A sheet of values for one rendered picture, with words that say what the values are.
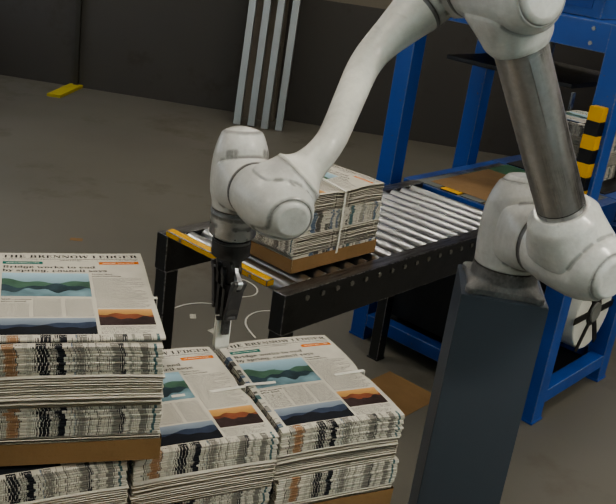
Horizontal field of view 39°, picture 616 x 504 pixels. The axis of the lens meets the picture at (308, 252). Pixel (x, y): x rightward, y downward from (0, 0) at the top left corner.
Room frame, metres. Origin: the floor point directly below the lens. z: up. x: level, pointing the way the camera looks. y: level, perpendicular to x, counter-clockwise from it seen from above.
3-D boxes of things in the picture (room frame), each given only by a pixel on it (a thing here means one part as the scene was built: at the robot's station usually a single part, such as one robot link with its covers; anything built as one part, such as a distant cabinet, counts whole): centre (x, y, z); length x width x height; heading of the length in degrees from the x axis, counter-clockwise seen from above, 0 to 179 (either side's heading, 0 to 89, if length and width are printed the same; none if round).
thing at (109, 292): (1.44, 0.41, 1.06); 0.37 x 0.29 x 0.01; 19
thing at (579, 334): (3.64, -0.83, 0.38); 0.94 x 0.69 x 0.63; 50
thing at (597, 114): (3.08, -0.93, 1.05); 0.05 x 0.05 x 0.45; 50
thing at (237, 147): (1.56, 0.14, 1.30); 0.13 x 0.11 x 0.16; 29
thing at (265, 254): (2.46, 0.10, 0.83); 0.29 x 0.16 x 0.04; 49
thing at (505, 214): (1.94, -0.47, 1.17); 0.18 x 0.16 x 0.22; 29
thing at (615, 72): (3.13, -0.97, 0.78); 0.09 x 0.09 x 1.55; 50
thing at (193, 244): (2.35, 0.26, 0.81); 0.43 x 0.03 x 0.02; 50
